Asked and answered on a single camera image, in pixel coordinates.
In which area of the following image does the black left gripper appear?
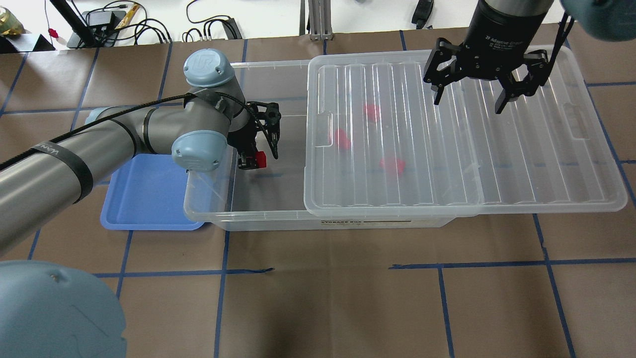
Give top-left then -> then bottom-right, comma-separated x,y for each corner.
234,101 -> 282,170

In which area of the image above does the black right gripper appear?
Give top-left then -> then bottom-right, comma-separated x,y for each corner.
423,0 -> 553,115

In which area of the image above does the red block from tray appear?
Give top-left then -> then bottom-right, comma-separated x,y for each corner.
253,151 -> 267,169

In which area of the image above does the clear plastic box lid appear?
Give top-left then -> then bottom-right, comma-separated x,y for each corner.
304,48 -> 629,218

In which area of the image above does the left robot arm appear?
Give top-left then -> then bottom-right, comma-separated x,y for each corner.
0,48 -> 281,358

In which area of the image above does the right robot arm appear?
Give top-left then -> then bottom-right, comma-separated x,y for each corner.
423,0 -> 635,114

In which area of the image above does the clear plastic storage box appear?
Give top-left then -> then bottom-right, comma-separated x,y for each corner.
183,60 -> 452,231

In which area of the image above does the red block in box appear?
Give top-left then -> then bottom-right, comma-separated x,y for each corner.
332,128 -> 351,152
363,103 -> 380,124
380,156 -> 406,178

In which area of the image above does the black power adapter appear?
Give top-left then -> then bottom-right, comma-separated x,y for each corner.
411,0 -> 435,29

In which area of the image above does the blue plastic tray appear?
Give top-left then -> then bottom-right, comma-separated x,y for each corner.
100,154 -> 203,231

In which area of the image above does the aluminium frame post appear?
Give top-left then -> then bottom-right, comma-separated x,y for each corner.
299,0 -> 334,41

